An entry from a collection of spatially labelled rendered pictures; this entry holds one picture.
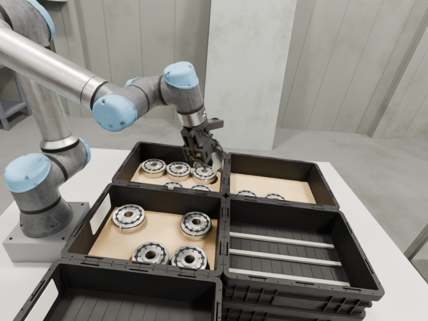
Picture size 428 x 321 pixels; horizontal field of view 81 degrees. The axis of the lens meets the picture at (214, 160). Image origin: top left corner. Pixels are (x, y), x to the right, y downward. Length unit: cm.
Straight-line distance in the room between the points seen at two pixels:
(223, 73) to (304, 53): 119
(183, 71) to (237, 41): 237
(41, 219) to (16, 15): 56
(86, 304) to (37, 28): 71
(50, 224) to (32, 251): 10
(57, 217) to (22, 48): 51
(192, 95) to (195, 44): 276
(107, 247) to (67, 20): 296
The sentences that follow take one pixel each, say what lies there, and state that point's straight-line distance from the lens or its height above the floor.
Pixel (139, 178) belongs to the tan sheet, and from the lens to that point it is 109.
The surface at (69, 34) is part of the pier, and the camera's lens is 353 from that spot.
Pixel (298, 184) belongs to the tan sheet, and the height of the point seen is 83.
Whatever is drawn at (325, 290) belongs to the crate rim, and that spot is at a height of 92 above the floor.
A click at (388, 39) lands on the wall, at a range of 413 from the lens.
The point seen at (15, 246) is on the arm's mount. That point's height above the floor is 78.
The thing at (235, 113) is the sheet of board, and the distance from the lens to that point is 297.
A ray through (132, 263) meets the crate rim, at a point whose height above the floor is 93.
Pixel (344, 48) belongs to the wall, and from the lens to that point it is 385.
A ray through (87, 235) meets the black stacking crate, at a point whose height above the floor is 89.
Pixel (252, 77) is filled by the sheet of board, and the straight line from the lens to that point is 297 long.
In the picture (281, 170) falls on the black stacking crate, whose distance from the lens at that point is 116.
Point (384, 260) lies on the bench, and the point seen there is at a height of 70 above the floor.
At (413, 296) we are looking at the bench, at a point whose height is 70.
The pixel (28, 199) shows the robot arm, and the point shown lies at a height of 94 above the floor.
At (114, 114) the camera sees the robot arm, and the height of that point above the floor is 127.
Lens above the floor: 148
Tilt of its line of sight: 32 degrees down
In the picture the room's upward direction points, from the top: 7 degrees clockwise
